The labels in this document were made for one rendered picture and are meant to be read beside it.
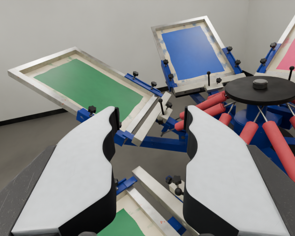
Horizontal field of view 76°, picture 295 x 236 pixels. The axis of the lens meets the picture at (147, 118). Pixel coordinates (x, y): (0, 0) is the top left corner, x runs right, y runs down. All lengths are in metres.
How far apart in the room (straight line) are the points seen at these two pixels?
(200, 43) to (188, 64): 0.29
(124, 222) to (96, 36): 3.60
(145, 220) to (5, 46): 4.18
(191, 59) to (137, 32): 2.40
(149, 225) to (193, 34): 1.71
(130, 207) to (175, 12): 3.74
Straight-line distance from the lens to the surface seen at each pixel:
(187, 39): 2.02
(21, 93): 4.81
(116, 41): 4.09
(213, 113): 1.03
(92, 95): 1.29
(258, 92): 1.00
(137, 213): 0.95
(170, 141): 1.31
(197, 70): 1.75
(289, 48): 1.94
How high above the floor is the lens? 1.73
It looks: 30 degrees down
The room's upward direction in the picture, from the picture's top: 11 degrees counter-clockwise
